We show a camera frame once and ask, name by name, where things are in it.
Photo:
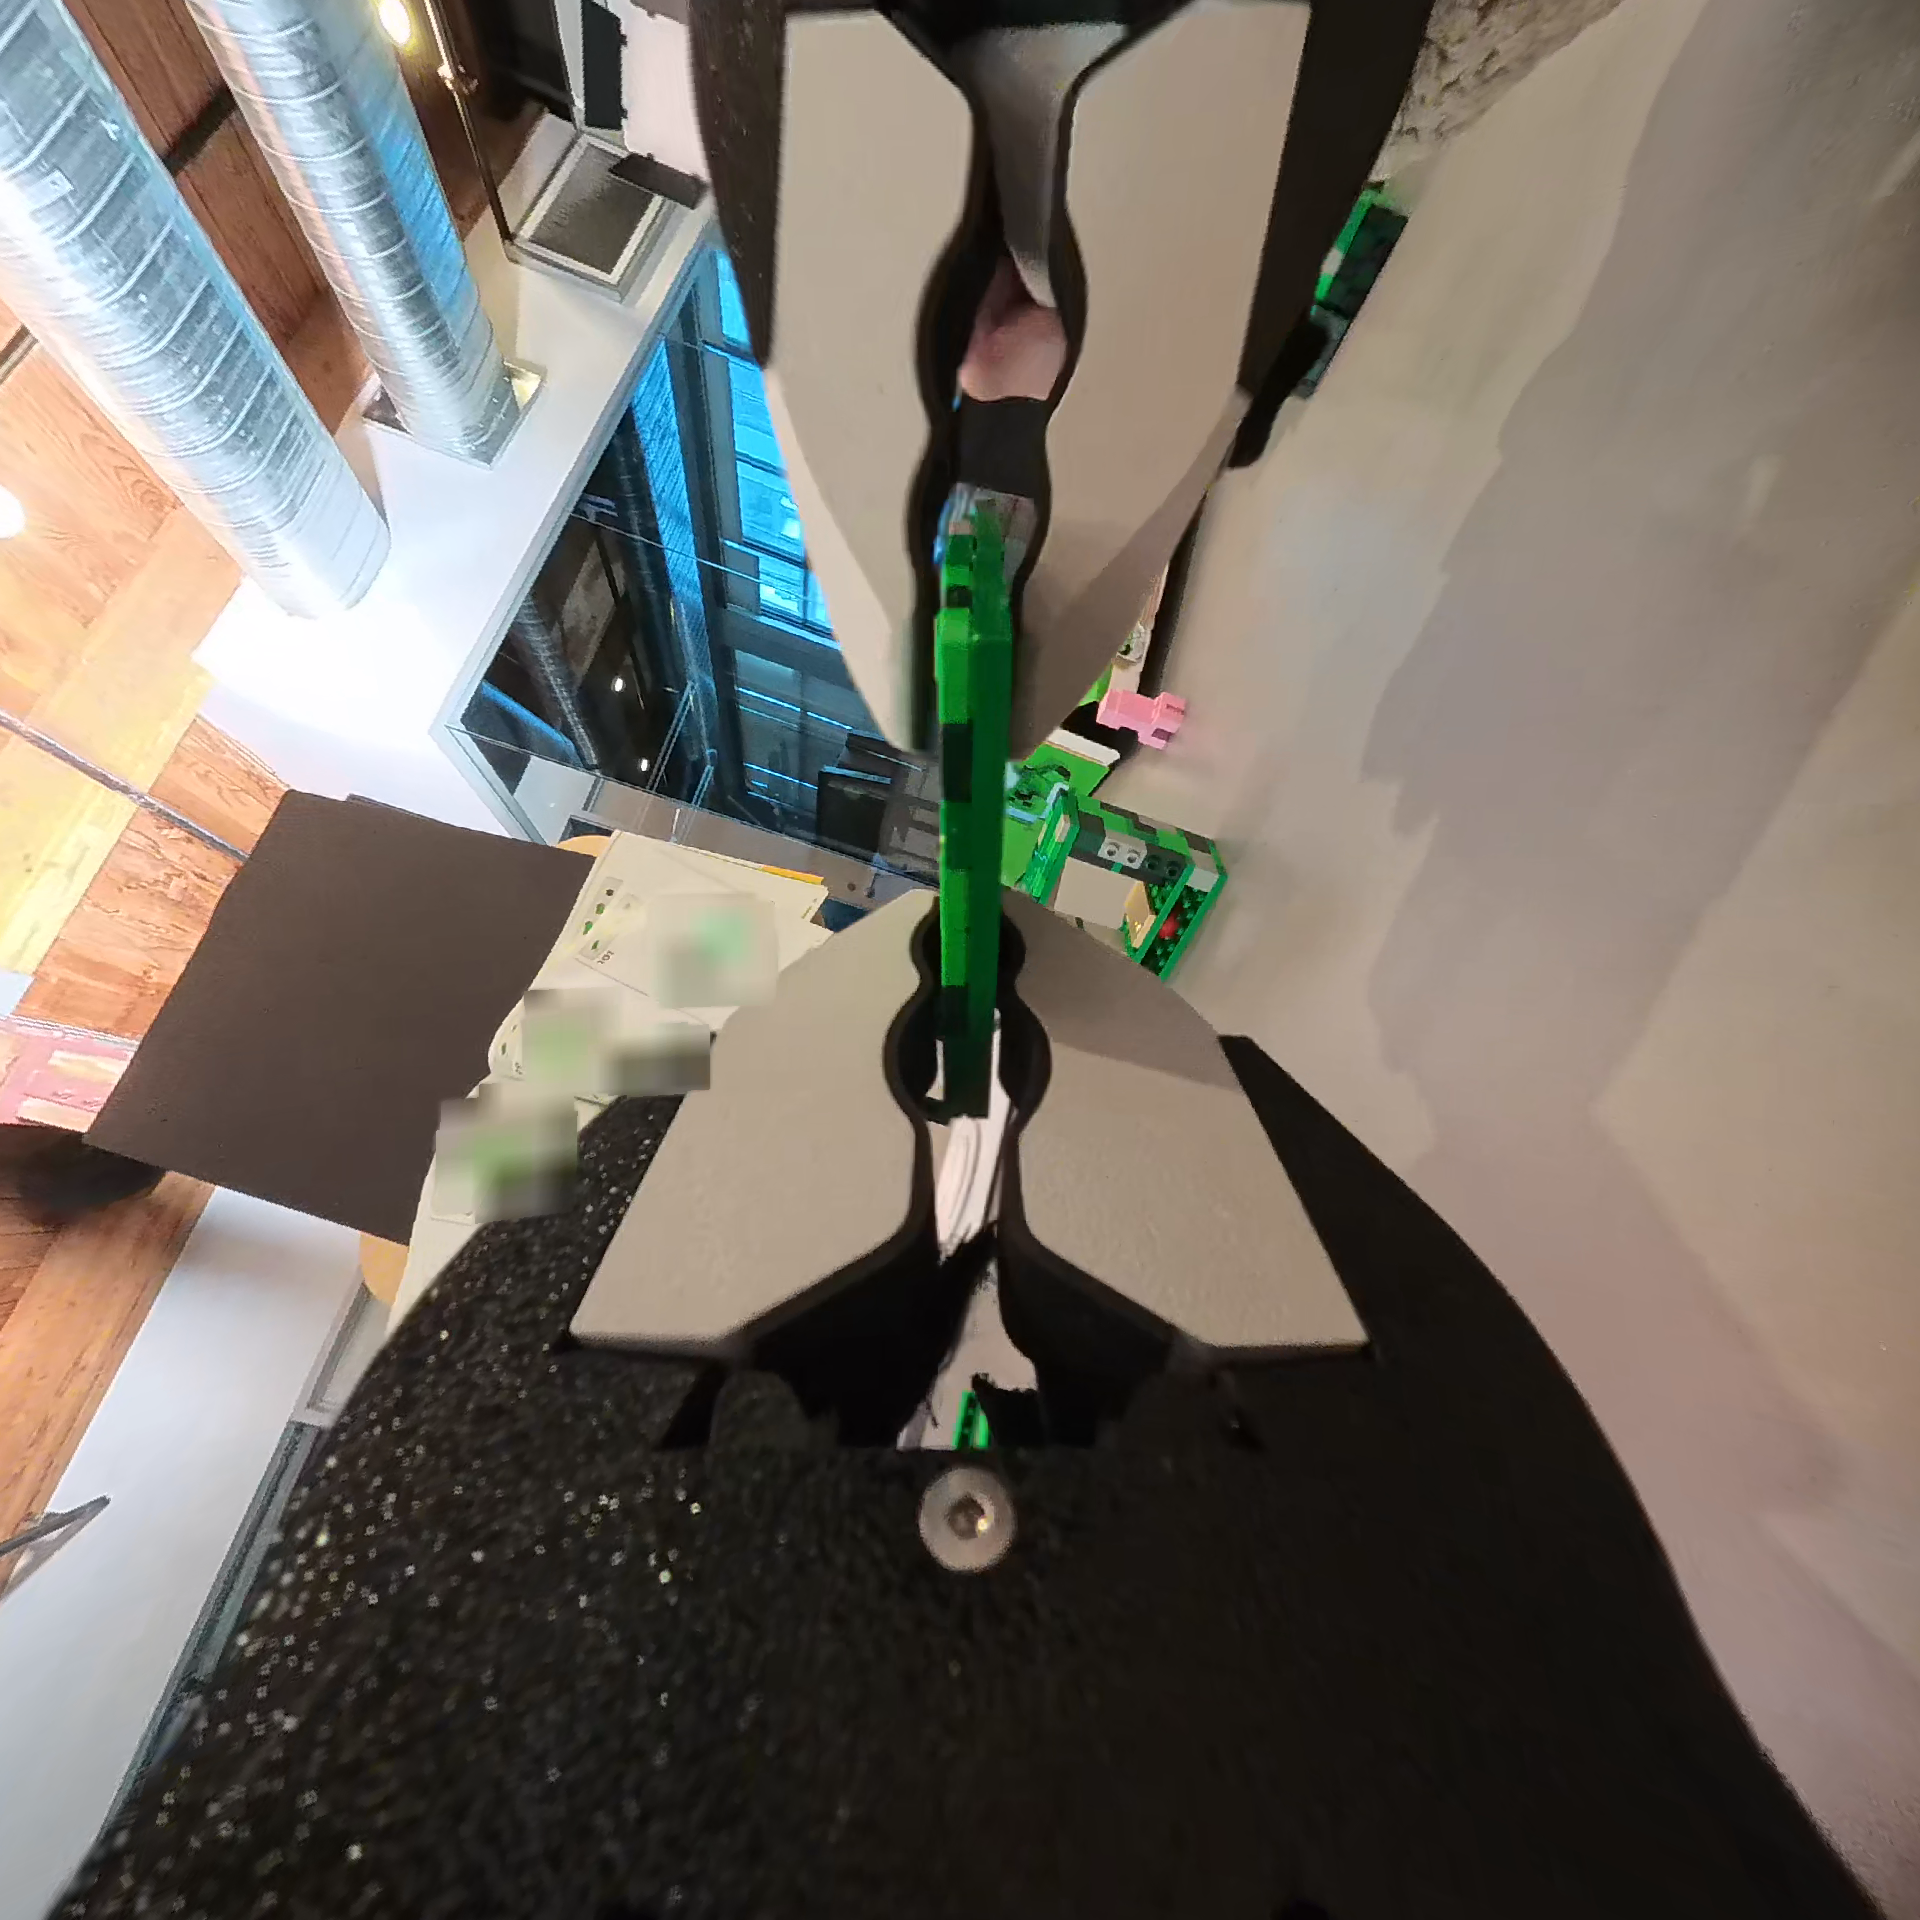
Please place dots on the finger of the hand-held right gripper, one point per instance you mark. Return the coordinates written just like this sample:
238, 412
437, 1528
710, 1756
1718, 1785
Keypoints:
855, 300
1171, 300

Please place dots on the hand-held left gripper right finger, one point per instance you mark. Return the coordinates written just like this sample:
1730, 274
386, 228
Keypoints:
1171, 1184

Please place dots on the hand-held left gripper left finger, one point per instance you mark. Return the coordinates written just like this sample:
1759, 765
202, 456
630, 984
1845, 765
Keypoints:
780, 1170

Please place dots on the green lego plate assembly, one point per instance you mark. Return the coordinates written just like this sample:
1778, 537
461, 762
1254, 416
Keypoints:
969, 750

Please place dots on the person's right forearm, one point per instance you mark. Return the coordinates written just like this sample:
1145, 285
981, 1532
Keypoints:
1500, 60

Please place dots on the large green pixelated lego build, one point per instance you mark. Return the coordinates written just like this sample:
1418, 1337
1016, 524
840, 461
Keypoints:
1359, 285

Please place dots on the small green lego build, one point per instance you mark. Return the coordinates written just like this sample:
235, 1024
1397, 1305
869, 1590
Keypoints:
1155, 885

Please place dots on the lego instruction booklet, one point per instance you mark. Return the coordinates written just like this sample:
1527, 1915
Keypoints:
750, 870

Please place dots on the pink lego pig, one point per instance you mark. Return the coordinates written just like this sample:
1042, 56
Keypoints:
1149, 717

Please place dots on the person's right hand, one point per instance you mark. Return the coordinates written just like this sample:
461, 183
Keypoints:
1012, 352

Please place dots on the ceiling vent panel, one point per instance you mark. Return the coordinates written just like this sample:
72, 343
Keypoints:
601, 219

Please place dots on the glass partition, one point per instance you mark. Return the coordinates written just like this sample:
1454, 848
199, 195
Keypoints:
644, 600

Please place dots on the black flat panel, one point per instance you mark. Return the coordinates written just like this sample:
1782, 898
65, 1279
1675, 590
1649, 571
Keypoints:
344, 1020

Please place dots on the silver ventilation duct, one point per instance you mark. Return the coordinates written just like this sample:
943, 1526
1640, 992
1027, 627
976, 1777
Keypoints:
361, 195
165, 344

